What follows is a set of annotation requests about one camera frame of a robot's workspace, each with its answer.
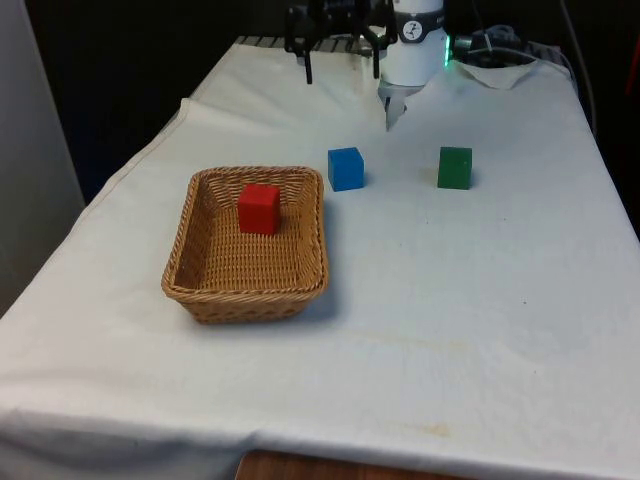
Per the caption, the wicker basket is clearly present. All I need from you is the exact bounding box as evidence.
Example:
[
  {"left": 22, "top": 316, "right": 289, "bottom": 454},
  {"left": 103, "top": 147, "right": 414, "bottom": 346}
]
[{"left": 160, "top": 166, "right": 330, "bottom": 326}]

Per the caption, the red cube block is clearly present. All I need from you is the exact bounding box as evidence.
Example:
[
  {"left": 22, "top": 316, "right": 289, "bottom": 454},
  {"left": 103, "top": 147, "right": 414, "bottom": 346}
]
[{"left": 237, "top": 183, "right": 281, "bottom": 236}]

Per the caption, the green cube block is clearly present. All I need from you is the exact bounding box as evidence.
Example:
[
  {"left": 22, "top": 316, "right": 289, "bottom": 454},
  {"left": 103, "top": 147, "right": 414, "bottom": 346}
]
[{"left": 436, "top": 145, "right": 474, "bottom": 191}]

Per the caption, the blue cube block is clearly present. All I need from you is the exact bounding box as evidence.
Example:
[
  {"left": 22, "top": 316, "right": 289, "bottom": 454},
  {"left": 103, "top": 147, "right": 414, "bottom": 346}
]
[{"left": 326, "top": 146, "right": 366, "bottom": 193}]

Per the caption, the grey cable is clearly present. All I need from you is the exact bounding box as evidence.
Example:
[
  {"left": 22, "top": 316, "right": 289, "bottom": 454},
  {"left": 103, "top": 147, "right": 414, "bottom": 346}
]
[{"left": 524, "top": 39, "right": 600, "bottom": 136}]

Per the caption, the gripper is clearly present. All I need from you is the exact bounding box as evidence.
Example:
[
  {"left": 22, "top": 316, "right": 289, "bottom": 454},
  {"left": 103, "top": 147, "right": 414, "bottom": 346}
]
[{"left": 283, "top": 0, "right": 400, "bottom": 86}]

